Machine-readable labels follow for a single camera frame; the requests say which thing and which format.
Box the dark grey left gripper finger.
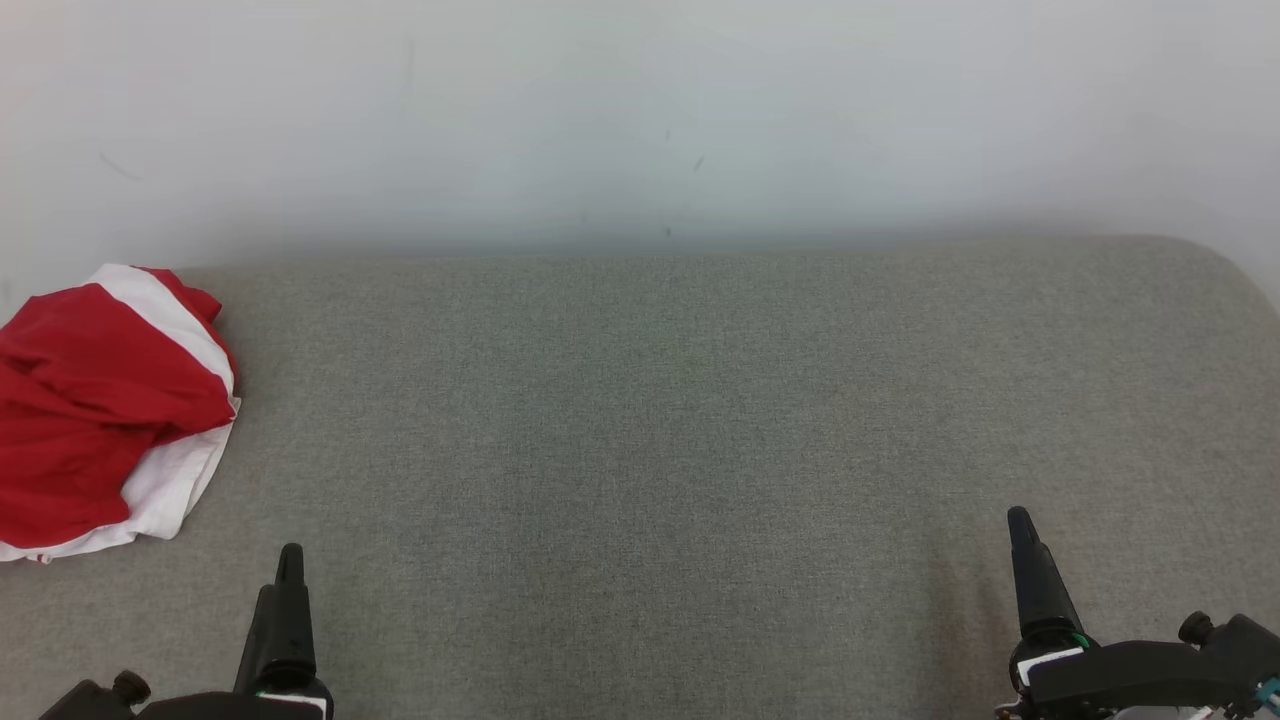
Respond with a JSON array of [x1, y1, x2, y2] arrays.
[[234, 543, 319, 693]]

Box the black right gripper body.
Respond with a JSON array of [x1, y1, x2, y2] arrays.
[[1000, 630, 1261, 720]]

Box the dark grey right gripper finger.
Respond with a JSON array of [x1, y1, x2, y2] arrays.
[[1007, 506, 1086, 646]]

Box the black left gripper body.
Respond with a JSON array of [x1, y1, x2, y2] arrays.
[[135, 678, 334, 720]]

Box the red shorts with white stripe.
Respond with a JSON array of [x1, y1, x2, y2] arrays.
[[0, 264, 239, 471]]

